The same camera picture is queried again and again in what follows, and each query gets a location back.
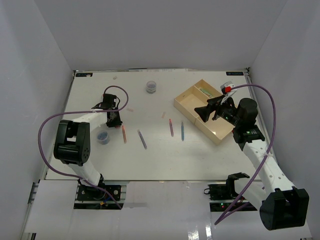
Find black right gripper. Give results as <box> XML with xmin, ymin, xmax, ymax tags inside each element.
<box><xmin>194</xmin><ymin>95</ymin><xmax>242</xmax><ymax>128</ymax></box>

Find green chunky highlighter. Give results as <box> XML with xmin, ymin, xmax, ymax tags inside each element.
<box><xmin>200</xmin><ymin>88</ymin><xmax>213</xmax><ymax>98</ymax></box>

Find clear jar blue beads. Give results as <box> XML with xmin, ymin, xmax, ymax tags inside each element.
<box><xmin>96</xmin><ymin>130</ymin><xmax>110</xmax><ymax>145</ymax></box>

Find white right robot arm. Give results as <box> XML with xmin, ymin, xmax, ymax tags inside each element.
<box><xmin>194</xmin><ymin>96</ymin><xmax>309</xmax><ymax>231</ymax></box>

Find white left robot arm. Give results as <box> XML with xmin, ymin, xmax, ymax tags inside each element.
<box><xmin>53</xmin><ymin>93</ymin><xmax>122</xmax><ymax>200</ymax></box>

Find beige slim orange-tip pen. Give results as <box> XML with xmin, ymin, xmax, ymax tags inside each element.
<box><xmin>122</xmin><ymin>125</ymin><xmax>127</xmax><ymax>144</ymax></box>

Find cream wooden divided tray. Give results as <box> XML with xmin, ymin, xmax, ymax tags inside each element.
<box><xmin>173</xmin><ymin>79</ymin><xmax>234</xmax><ymax>146</ymax></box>

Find purple slim capped pen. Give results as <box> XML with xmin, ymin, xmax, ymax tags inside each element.
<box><xmin>137</xmin><ymin>129</ymin><xmax>148</xmax><ymax>150</ymax></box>

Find blue slim capped pen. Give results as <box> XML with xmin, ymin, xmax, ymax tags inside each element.
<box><xmin>180</xmin><ymin>121</ymin><xmax>185</xmax><ymax>141</ymax></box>

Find pink slim red-tip pen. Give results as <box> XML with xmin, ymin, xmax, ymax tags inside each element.
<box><xmin>169</xmin><ymin>119</ymin><xmax>174</xmax><ymax>137</ymax></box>

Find clear jar purple beads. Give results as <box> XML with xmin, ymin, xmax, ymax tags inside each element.
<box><xmin>145</xmin><ymin>80</ymin><xmax>157</xmax><ymax>94</ymax></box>

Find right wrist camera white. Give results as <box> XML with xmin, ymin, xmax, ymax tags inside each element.
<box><xmin>220</xmin><ymin>81</ymin><xmax>237</xmax><ymax>103</ymax></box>

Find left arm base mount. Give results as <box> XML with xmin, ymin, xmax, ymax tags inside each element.
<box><xmin>73</xmin><ymin>181</ymin><xmax>128</xmax><ymax>210</ymax></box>

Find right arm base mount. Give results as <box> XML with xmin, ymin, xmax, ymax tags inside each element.
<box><xmin>203</xmin><ymin>172</ymin><xmax>250</xmax><ymax>213</ymax></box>

